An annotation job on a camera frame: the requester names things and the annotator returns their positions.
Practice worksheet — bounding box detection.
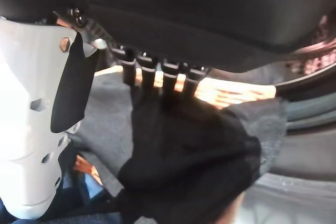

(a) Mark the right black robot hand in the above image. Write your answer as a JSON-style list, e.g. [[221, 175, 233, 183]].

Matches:
[[0, 0, 336, 219]]

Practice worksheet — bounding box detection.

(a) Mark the large black garment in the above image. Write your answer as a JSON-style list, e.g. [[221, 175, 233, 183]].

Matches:
[[76, 71, 288, 224]]

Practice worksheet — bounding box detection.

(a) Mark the navy blue garment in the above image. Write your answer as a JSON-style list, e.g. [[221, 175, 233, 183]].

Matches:
[[0, 174, 124, 224]]

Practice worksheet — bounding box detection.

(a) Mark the washing machine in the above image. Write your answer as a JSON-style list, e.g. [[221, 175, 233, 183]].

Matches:
[[236, 14, 336, 224]]

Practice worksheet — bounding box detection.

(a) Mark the wicker laundry basket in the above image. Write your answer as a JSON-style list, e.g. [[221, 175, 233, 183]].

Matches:
[[75, 65, 278, 183]]

